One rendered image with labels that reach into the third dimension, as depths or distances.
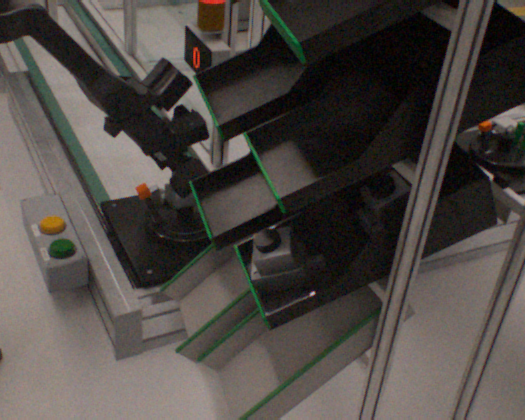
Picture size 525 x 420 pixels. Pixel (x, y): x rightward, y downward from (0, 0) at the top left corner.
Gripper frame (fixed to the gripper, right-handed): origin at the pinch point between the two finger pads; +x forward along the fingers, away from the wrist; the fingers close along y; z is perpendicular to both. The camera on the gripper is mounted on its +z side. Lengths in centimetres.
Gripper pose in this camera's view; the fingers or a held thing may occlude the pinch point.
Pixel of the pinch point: (190, 172)
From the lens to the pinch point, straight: 125.9
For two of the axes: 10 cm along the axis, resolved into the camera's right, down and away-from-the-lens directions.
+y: -4.3, -5.5, 7.2
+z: 7.5, -6.6, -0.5
